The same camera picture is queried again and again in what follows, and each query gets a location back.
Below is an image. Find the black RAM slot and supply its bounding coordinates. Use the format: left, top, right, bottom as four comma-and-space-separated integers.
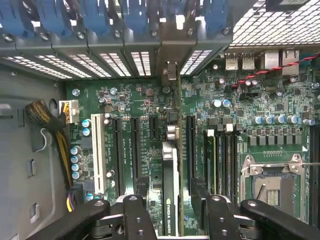
231, 129, 239, 203
308, 124, 320, 227
216, 129, 225, 201
224, 123, 233, 201

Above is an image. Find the silver CPU socket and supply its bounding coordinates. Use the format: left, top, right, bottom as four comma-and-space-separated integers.
239, 153, 307, 223

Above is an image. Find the black power connector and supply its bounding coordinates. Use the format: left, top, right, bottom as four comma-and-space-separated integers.
66, 183, 85, 213

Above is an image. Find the long black expansion slot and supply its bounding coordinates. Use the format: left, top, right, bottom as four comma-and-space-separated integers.
111, 117, 125, 198
186, 114, 197, 181
130, 116, 141, 181

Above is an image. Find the white expansion slot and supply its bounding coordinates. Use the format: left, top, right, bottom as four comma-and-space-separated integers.
90, 113, 108, 195

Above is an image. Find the short black expansion slot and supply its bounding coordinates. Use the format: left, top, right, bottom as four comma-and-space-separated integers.
149, 116, 159, 141

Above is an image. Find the thin metal locking lever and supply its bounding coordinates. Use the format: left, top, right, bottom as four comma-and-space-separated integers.
298, 161, 320, 168

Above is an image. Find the green motherboard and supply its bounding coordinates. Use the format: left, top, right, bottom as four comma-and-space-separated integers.
64, 49, 320, 237

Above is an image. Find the white power connector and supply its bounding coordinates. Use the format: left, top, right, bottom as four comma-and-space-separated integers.
58, 99, 80, 125

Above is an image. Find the perforated metal slot cover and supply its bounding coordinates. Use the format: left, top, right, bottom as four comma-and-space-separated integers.
179, 49, 213, 76
0, 56, 73, 80
34, 54, 93, 79
98, 51, 133, 78
129, 51, 153, 77
66, 53, 113, 78

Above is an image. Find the black PC case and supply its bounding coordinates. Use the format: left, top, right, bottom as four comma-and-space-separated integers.
0, 0, 320, 82

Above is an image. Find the blue expansion card retainer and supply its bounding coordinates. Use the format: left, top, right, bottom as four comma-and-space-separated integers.
0, 0, 232, 38

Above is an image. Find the braided yellow black cable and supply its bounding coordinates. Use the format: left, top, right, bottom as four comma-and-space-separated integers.
24, 99, 76, 191

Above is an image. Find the red black twisted wire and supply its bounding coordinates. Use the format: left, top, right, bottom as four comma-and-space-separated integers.
231, 51, 320, 89

